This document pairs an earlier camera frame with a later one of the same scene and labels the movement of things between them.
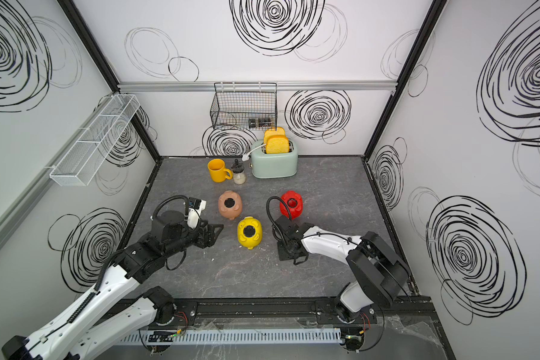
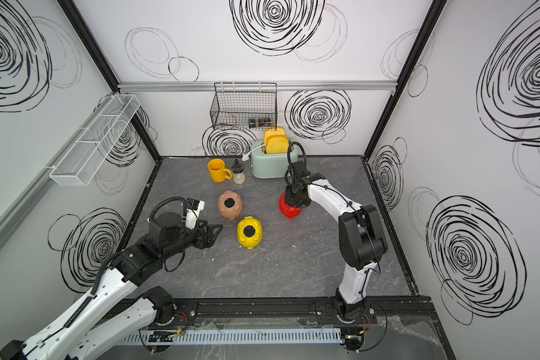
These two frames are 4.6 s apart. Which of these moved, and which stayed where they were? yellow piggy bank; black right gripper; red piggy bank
Moved: black right gripper
Stayed: red piggy bank; yellow piggy bank
